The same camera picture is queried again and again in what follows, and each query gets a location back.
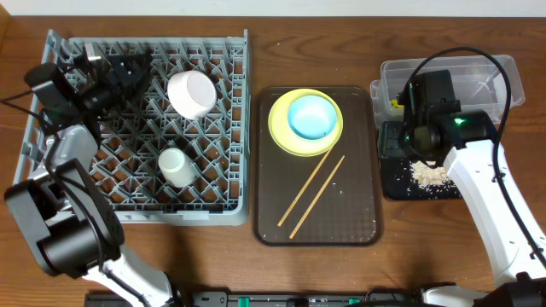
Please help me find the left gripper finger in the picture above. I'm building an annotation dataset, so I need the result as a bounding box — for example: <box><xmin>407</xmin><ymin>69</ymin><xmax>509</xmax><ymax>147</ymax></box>
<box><xmin>103</xmin><ymin>55</ymin><xmax>141</xmax><ymax>79</ymax></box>
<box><xmin>121</xmin><ymin>54</ymin><xmax>153</xmax><ymax>101</ymax></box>

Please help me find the yellow green snack wrapper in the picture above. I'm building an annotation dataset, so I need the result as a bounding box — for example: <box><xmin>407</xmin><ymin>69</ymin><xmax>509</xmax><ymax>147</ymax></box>
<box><xmin>391</xmin><ymin>99</ymin><xmax>404</xmax><ymax>108</ymax></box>

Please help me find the pile of rice scraps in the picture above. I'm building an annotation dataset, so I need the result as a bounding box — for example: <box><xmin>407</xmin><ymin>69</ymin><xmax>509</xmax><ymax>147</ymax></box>
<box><xmin>408</xmin><ymin>161</ymin><xmax>452</xmax><ymax>190</ymax></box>

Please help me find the white bowl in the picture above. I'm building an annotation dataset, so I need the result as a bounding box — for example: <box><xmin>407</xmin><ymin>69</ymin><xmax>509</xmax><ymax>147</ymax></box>
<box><xmin>167</xmin><ymin>71</ymin><xmax>218</xmax><ymax>120</ymax></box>

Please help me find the light green cup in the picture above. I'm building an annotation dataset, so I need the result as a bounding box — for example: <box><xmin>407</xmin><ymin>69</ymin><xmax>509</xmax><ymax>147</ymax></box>
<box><xmin>158</xmin><ymin>148</ymin><xmax>196</xmax><ymax>188</ymax></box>

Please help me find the light blue bowl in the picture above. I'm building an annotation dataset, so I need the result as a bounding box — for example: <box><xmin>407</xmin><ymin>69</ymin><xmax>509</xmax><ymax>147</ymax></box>
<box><xmin>288</xmin><ymin>96</ymin><xmax>337</xmax><ymax>141</ymax></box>

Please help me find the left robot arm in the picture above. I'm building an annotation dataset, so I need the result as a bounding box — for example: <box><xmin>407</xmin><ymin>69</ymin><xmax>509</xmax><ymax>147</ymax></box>
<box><xmin>4</xmin><ymin>55</ymin><xmax>183</xmax><ymax>306</ymax></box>

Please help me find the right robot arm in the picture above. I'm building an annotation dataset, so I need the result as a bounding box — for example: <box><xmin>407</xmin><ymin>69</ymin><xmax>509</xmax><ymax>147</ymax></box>
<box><xmin>378</xmin><ymin>111</ymin><xmax>545</xmax><ymax>306</ymax></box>

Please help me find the black waste tray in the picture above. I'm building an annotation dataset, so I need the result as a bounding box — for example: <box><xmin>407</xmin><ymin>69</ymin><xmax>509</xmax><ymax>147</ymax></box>
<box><xmin>379</xmin><ymin>158</ymin><xmax>461</xmax><ymax>200</ymax></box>

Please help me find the grey plastic dishwasher rack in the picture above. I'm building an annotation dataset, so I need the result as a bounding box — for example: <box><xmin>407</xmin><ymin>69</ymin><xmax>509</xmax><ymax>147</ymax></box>
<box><xmin>5</xmin><ymin>33</ymin><xmax>250</xmax><ymax>227</ymax></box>

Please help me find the upper wooden chopstick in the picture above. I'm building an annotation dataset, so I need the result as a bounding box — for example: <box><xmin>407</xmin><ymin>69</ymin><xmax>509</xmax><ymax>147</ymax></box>
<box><xmin>277</xmin><ymin>148</ymin><xmax>332</xmax><ymax>227</ymax></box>

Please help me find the wooden chopstick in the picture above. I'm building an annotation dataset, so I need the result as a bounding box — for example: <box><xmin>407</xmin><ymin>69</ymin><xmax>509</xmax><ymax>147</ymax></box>
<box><xmin>277</xmin><ymin>148</ymin><xmax>332</xmax><ymax>227</ymax></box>
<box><xmin>289</xmin><ymin>155</ymin><xmax>346</xmax><ymax>240</ymax></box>

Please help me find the clear plastic bin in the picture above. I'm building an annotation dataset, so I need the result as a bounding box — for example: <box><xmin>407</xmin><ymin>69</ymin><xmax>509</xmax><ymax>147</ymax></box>
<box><xmin>370</xmin><ymin>55</ymin><xmax>507</xmax><ymax>127</ymax></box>

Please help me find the dark brown serving tray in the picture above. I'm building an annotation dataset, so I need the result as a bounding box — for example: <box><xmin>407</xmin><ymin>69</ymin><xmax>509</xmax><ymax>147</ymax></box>
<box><xmin>252</xmin><ymin>86</ymin><xmax>383</xmax><ymax>246</ymax></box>

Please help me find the lower wooden chopstick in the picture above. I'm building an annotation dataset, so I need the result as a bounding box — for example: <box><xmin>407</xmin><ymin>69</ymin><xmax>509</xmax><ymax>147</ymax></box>
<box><xmin>289</xmin><ymin>155</ymin><xmax>346</xmax><ymax>240</ymax></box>

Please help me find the yellow round plate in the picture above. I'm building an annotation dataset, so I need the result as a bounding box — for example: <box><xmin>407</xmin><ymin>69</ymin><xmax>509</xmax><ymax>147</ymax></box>
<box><xmin>268</xmin><ymin>89</ymin><xmax>344</xmax><ymax>157</ymax></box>

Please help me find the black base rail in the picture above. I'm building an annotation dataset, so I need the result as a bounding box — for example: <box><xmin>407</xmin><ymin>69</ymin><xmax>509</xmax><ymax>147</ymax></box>
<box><xmin>84</xmin><ymin>289</ymin><xmax>427</xmax><ymax>307</ymax></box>

